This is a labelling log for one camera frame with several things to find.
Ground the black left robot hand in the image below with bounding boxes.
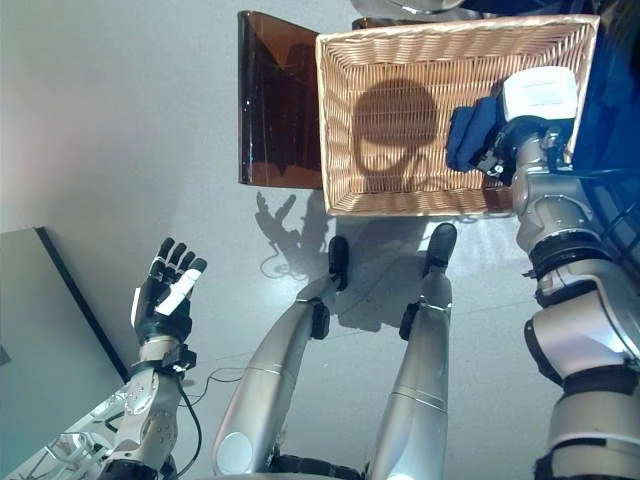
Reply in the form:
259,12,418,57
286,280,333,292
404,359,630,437
130,237,209,351

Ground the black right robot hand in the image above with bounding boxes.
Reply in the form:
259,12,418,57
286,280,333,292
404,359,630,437
472,67,580,176

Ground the blue garment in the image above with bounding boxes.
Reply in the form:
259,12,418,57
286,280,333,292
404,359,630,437
445,97,507,171

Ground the grey front-load washing machine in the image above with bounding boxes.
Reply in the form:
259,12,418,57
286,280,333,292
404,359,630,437
449,0,640,261

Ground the white panel with black edge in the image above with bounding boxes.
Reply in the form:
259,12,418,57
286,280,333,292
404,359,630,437
0,227,129,451

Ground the large flat wicker basket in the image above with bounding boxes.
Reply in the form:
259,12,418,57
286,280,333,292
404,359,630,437
314,14,601,217

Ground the silver cylindrical device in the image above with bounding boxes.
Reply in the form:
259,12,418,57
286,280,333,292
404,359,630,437
7,394,126,480

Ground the round glass washer door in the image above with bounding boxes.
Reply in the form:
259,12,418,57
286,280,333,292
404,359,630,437
349,0,466,16

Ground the black left robot foot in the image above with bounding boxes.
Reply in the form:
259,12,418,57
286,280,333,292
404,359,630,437
327,235,350,292

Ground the brown translucent acrylic stool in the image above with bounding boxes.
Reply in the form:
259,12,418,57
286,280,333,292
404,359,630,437
235,10,324,190

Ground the silver right robot leg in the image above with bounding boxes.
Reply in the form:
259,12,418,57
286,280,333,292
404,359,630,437
367,264,454,480

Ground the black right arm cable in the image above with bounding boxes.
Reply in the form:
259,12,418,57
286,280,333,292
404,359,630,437
574,167,640,241

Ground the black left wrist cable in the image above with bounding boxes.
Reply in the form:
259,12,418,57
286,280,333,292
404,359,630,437
172,369,204,472

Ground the thin loose cable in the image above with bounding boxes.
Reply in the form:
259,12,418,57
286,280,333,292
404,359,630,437
258,249,306,281

